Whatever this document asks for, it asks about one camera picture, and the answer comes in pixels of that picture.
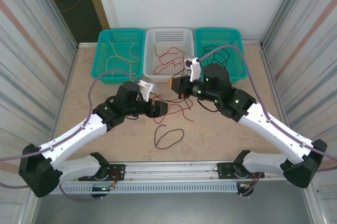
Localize thin red cable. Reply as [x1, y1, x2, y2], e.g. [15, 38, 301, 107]
[153, 102, 195, 126]

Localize red cable with printed text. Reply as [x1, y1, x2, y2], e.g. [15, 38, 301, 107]
[153, 56, 188, 75]

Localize thin black cable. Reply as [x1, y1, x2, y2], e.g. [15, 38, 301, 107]
[154, 124, 185, 150]

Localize yellow cable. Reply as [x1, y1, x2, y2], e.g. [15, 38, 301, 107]
[105, 43, 142, 76]
[109, 38, 137, 76]

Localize teal perforated plastic basket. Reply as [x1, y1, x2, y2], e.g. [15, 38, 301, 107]
[91, 27, 146, 85]
[193, 27, 248, 84]

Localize white perforated plastic basket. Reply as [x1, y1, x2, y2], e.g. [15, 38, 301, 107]
[143, 26, 195, 83]

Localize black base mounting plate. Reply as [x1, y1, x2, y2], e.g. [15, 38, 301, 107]
[216, 162, 265, 180]
[78, 163, 126, 182]

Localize striped curtain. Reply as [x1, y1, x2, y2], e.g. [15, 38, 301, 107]
[0, 0, 80, 224]
[259, 0, 337, 224]

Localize aluminium frame bar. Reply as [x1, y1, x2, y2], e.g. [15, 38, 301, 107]
[76, 39, 265, 51]

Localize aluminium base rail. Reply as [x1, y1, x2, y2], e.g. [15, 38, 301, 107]
[107, 161, 239, 182]

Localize grey slotted cable duct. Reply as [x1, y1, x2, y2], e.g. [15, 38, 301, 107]
[49, 180, 240, 196]

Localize wooden door frame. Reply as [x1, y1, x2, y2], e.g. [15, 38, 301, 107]
[36, 0, 111, 30]

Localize orange cable on floor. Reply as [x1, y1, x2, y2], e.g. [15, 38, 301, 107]
[59, 0, 84, 13]

